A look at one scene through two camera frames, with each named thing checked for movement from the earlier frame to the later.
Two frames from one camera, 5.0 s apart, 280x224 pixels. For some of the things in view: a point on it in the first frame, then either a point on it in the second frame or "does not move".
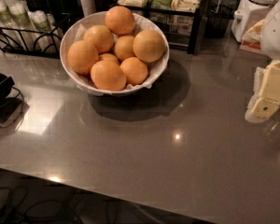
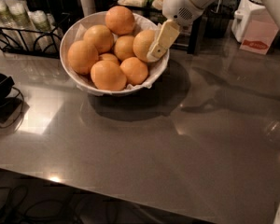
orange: (148, 46) does not move
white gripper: (276, 32) -> (176, 4)
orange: (81, 56) does not move
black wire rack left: (44, 44) does not move
